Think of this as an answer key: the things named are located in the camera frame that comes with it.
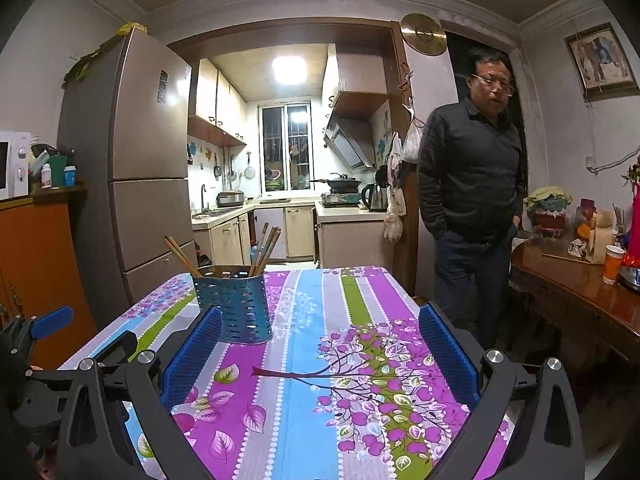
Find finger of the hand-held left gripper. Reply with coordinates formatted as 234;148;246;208
28;306;75;339
94;330;139;368

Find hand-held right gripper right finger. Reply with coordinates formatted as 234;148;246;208
417;302;586;480

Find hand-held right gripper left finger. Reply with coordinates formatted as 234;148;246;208
57;305;223;480

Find perforated metal utensil holder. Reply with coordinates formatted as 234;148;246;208
192;265;273;345

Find bunch of wooden chopsticks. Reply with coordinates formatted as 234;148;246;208
164;222;282;278

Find orange wooden cabinet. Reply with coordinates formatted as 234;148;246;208
0;185;98;371

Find beige sink counter cabinet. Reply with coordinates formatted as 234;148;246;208
191;200;318;266

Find floral striped tablecloth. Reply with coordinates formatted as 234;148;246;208
57;266;516;480

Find glossy wooden side table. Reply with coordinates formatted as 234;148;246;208
507;237;640;361

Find beige stove counter cabinet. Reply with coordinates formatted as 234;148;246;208
315;202;401;270

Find beige hanging bag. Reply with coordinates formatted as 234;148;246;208
383;187;407;243

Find green box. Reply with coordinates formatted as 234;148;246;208
48;155;68;186

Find white microwave oven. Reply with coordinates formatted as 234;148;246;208
0;131;32;202

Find steel electric kettle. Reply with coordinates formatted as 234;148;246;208
361;182;390;212

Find red flower pot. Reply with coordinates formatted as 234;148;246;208
524;186;573;238

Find orange paper cup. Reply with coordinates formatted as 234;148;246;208
602;245;626;285

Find gas stove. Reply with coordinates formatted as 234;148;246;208
320;191;362;208

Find brown paper bag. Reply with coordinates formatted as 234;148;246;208
585;212;616;265

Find orange jar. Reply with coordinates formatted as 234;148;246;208
574;199;598;241

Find black wok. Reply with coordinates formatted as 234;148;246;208
309;172;362;193

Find bronze three-door refrigerator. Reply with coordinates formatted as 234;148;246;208
56;27;198;328

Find white hanging cloth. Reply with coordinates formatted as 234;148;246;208
387;132;403;181

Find white plastic bag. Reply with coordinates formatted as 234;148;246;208
401;110;426;165

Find red vase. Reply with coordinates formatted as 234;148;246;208
627;182;640;261

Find barred kitchen window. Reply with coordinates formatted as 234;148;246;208
257;102;313;193

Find steel range hood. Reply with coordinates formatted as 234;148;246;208
322;112;377;171

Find dark green cloth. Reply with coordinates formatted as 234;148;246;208
62;50;103;83

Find brown cabinet above hood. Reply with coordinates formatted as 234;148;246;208
321;42;391;122

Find square ceiling light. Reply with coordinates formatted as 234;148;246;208
271;55;307;87

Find wall power cable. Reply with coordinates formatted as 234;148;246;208
585;145;640;173

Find beige wall cabinets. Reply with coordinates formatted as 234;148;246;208
187;57;248;148

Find gold round wall clock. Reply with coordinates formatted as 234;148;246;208
400;12;448;56

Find framed wall picture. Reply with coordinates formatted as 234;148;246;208
564;22;640;101

